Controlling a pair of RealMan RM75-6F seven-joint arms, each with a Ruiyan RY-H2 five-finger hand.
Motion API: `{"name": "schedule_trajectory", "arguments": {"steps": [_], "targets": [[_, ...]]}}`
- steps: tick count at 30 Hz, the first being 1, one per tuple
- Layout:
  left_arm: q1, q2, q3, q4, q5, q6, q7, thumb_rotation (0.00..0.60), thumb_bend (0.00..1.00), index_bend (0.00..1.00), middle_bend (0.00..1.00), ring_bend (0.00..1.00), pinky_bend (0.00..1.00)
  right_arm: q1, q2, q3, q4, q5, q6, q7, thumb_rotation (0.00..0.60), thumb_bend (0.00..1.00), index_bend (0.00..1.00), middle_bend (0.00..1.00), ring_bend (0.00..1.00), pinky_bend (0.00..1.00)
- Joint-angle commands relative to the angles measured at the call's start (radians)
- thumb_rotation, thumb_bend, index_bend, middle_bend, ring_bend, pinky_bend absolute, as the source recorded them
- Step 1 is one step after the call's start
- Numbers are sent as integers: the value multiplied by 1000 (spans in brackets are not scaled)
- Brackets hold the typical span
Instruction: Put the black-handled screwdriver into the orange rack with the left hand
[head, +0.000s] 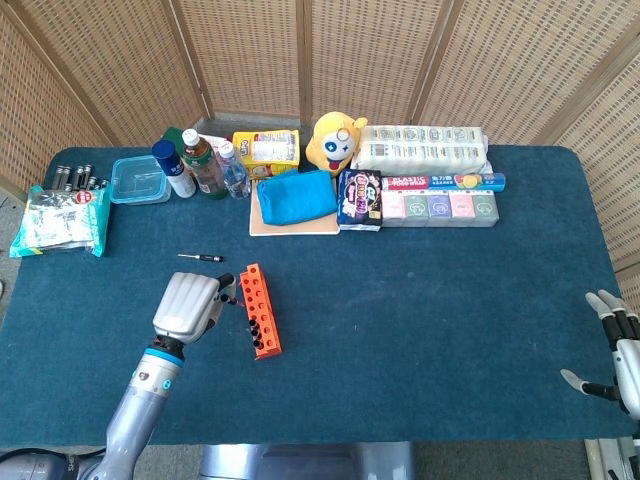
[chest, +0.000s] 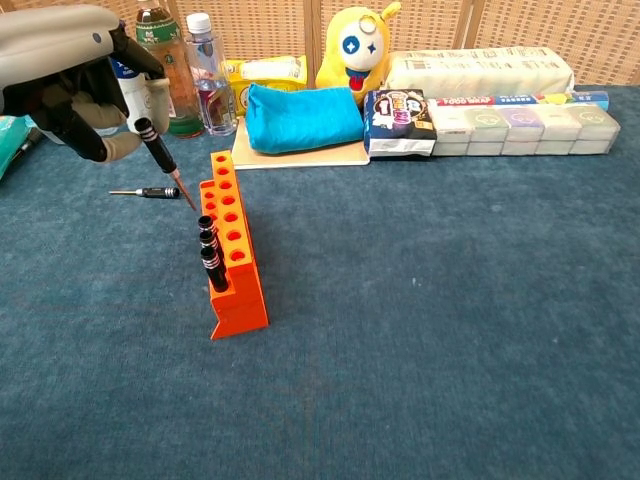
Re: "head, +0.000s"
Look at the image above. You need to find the clear water bottle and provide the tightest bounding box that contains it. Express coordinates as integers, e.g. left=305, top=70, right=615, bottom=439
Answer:
left=217, top=141, right=252, bottom=200

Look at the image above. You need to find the yellow plush toy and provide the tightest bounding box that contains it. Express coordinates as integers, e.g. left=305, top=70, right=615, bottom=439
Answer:
left=305, top=111, right=369, bottom=177

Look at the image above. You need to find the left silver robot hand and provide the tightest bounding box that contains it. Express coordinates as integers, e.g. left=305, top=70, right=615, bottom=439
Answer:
left=152, top=271, right=237, bottom=346

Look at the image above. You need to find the pink white pack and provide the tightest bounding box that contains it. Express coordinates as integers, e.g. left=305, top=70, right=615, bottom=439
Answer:
left=199, top=133, right=235, bottom=151

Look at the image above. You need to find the teal wet wipes bag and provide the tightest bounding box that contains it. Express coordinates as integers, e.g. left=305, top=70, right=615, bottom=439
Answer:
left=8, top=183, right=112, bottom=259

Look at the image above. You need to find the purple sanitary pad pack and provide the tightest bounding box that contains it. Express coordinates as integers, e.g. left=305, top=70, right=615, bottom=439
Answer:
left=336, top=168, right=384, bottom=232

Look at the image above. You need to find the clear container blue lid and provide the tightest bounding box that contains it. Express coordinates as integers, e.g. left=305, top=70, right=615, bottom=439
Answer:
left=109, top=154, right=172, bottom=206

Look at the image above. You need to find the blue felt table cover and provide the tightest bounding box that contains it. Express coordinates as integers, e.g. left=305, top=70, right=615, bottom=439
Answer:
left=0, top=144, right=636, bottom=446

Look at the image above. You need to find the dark green pack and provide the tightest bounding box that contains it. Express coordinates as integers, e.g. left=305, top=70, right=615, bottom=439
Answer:
left=162, top=126, right=190, bottom=151

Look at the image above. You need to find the pastel pocket tissue multipack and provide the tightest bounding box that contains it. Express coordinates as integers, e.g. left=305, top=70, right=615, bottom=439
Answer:
left=380, top=189, right=500, bottom=229

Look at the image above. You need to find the yellow snack box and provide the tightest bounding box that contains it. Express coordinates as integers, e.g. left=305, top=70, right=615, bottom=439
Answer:
left=232, top=129, right=301, bottom=180

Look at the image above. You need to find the plastic food wrap box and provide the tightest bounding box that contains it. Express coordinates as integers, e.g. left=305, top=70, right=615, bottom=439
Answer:
left=381, top=172, right=507, bottom=192

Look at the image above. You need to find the rattan folding screen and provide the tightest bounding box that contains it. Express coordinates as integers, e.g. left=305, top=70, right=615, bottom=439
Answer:
left=0, top=0, right=640, bottom=301

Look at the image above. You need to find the white bottle blue cap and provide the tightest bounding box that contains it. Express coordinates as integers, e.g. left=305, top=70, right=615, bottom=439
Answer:
left=151, top=139, right=197, bottom=200

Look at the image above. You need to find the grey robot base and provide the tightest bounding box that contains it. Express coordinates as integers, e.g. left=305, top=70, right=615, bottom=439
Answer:
left=199, top=442, right=417, bottom=480

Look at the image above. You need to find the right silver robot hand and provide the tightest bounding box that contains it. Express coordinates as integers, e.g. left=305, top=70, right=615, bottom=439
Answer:
left=559, top=288, right=640, bottom=421

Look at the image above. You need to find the folded blue cloth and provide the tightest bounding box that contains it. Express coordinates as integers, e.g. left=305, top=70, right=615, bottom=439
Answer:
left=256, top=168, right=339, bottom=226

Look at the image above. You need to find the beige wooden board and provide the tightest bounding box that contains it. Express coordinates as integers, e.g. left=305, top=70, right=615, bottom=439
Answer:
left=248, top=178, right=341, bottom=238

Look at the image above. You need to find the orange bit holder rack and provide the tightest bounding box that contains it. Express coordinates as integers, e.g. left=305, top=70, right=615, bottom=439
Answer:
left=238, top=263, right=283, bottom=360

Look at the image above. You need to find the white metal frame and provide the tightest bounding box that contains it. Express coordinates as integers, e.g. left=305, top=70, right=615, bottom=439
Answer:
left=583, top=436, right=640, bottom=480

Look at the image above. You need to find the large white tissue pack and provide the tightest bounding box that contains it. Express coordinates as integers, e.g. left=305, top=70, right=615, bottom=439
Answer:
left=349, top=124, right=492, bottom=177

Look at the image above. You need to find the green label tea bottle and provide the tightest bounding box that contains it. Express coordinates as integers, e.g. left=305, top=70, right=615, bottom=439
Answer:
left=180, top=128, right=229, bottom=200

